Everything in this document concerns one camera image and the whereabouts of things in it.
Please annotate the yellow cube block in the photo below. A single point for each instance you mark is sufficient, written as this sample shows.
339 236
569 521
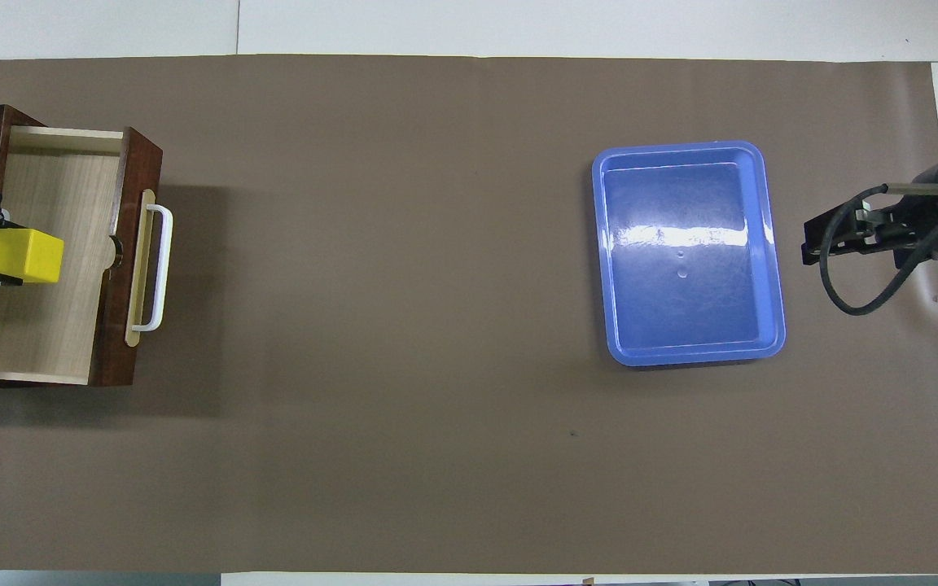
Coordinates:
25 256

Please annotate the wooden drawer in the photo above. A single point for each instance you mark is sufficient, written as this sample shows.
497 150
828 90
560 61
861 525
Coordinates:
54 325

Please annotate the blue plastic tray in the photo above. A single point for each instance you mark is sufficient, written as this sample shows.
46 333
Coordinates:
681 301

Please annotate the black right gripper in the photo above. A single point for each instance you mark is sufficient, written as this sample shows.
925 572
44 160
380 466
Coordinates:
921 228

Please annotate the brown paper table mat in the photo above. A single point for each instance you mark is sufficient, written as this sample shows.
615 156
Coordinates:
436 325

